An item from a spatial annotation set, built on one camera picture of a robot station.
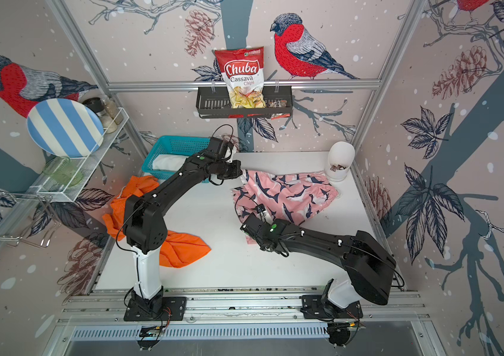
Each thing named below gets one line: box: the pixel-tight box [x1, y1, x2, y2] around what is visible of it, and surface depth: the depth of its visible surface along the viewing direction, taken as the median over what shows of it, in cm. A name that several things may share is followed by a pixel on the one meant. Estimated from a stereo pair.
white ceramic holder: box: [324, 140, 356, 181], surface depth 105 cm
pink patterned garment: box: [231, 169, 340, 245], surface depth 102 cm
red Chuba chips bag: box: [214, 46, 267, 110], surface depth 83 cm
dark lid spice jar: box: [82, 97, 118, 134], surface depth 83 cm
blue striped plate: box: [26, 97, 105, 159], surface depth 74 cm
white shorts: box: [151, 154, 189, 172], surface depth 112 cm
